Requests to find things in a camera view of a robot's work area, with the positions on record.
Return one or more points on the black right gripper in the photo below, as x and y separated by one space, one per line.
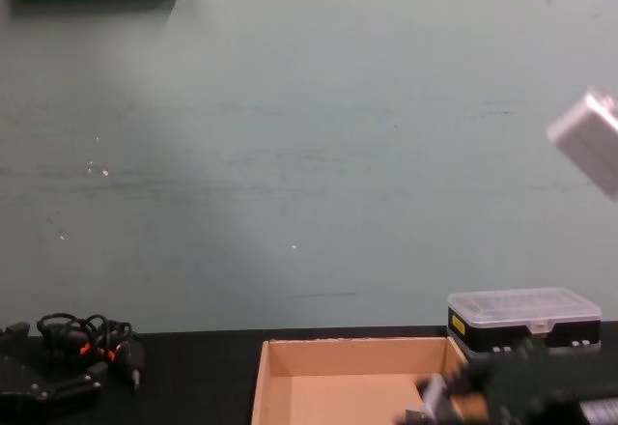
526 386

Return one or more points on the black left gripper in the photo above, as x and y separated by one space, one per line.
19 396

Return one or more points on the roll of silver tape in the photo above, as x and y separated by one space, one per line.
436 396

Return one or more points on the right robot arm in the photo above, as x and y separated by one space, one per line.
586 140

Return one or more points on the clear plastic case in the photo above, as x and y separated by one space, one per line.
521 309

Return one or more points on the shallow brown cardboard tray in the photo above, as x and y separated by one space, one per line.
338 396

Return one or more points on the black table cloth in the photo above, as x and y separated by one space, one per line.
193 381

